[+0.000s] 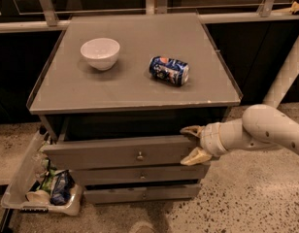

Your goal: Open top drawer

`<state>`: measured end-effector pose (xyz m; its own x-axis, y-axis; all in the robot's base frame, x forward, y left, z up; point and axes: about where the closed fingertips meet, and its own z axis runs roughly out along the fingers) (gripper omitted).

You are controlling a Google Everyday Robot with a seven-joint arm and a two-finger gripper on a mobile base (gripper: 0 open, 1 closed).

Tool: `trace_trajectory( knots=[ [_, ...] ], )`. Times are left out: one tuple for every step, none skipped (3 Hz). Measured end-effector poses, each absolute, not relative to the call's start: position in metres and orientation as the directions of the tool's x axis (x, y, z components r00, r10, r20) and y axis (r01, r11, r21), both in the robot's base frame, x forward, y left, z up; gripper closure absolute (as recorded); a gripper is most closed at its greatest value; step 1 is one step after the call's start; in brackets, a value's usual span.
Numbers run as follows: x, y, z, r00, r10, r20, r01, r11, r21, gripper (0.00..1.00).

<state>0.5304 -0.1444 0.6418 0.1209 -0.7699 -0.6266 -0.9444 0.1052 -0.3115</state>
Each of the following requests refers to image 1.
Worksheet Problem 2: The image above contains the grey middle drawer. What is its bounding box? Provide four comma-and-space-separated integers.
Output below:
70, 165, 206, 185

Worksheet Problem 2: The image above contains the white paper cup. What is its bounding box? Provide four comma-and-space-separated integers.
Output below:
25, 190, 50, 204

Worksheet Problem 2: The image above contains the metal railing frame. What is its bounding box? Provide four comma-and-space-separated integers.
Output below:
0, 0, 299, 34

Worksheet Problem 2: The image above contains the white ceramic bowl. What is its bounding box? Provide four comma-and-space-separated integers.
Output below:
80, 38, 120, 71

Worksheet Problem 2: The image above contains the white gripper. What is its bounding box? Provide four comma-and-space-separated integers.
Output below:
180, 122, 228, 166

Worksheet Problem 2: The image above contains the blue soda can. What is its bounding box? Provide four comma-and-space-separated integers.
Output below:
149, 56, 189, 86

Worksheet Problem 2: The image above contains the grey top drawer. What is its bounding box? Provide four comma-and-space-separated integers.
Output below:
44, 135, 197, 170

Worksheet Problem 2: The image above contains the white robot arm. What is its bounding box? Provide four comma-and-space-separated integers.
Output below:
181, 36, 299, 166

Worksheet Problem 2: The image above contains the grey bottom drawer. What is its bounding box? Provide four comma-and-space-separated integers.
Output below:
83, 183, 201, 204

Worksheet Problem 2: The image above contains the tan object on rail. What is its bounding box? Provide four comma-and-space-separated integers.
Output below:
276, 1, 299, 15

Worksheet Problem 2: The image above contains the grey drawer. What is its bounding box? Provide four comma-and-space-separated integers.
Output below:
70, 165, 206, 185
44, 135, 197, 170
83, 183, 201, 204

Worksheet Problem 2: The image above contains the grey drawer cabinet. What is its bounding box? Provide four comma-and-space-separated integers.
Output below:
27, 14, 242, 192

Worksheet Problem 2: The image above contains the clear plastic bin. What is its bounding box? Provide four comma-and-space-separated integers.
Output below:
1, 132, 83, 216

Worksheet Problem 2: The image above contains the green snack bag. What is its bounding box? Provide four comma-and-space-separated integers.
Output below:
35, 141, 62, 192

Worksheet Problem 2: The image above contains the blue snack bag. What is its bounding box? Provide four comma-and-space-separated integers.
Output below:
50, 170, 74, 206

